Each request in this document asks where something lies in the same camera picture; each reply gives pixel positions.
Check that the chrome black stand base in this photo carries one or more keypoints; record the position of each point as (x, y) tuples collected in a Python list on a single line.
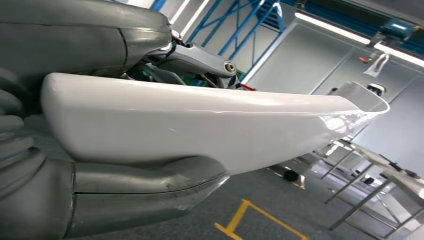
[(290, 175)]

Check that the ceiling light strip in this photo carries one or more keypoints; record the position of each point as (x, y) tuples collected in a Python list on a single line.
[(331, 28), (404, 56)]

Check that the blue metal shelf rack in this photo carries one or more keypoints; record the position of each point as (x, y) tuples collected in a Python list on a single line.
[(270, 15)]

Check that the blue overhead hoist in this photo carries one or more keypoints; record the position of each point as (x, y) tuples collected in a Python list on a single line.
[(396, 30)]

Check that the stainless steel workbench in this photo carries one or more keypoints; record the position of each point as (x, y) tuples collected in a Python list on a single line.
[(407, 182)]

